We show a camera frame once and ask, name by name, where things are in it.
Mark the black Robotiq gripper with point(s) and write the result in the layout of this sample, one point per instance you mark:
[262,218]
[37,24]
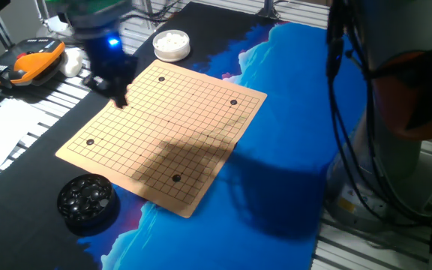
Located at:
[107,60]

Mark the white paper sheet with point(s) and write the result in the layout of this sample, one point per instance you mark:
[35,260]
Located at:
[2,138]

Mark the blue black printed mat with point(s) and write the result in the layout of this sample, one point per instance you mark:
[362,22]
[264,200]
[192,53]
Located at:
[276,187]

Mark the white round stone bowl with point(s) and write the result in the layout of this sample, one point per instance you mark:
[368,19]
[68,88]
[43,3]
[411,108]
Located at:
[171,54]

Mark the tan go board sheet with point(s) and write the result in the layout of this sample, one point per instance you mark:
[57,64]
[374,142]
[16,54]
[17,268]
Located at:
[171,112]

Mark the orange grey teach pendant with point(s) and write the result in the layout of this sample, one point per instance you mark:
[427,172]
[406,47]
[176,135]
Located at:
[32,63]

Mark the black round stone bowl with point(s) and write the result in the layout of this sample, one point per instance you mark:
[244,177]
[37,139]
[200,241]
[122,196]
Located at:
[107,215]

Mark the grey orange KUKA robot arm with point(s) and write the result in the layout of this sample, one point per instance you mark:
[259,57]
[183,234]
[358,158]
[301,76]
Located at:
[399,30]

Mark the black go stone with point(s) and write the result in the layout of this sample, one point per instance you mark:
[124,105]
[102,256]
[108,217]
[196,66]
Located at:
[161,79]
[233,102]
[90,141]
[176,177]

